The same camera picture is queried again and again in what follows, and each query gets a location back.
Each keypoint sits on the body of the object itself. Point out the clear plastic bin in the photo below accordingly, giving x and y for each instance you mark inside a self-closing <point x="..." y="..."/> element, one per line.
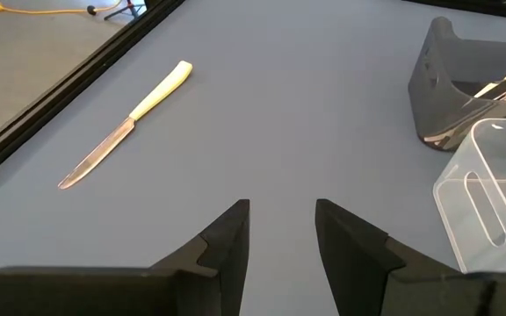
<point x="455" y="210"/>

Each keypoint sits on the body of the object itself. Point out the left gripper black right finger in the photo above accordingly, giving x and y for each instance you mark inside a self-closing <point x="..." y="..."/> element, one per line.
<point x="411" y="294"/>

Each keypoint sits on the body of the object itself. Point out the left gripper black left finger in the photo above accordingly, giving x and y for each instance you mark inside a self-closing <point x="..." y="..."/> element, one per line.
<point x="103" y="292"/>

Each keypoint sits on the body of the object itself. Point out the black plastic bin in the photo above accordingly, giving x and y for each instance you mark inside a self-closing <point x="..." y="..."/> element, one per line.
<point x="437" y="101"/>

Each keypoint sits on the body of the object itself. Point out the black aluminium table frame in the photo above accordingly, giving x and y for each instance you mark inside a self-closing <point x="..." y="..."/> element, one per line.
<point x="59" y="96"/>

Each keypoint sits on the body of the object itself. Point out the blue-grey table mat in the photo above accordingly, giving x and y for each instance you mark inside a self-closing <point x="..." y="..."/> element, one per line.
<point x="279" y="109"/>

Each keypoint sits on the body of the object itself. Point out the black tripod stand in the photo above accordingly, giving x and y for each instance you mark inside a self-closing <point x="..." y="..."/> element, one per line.
<point x="132" y="6"/>

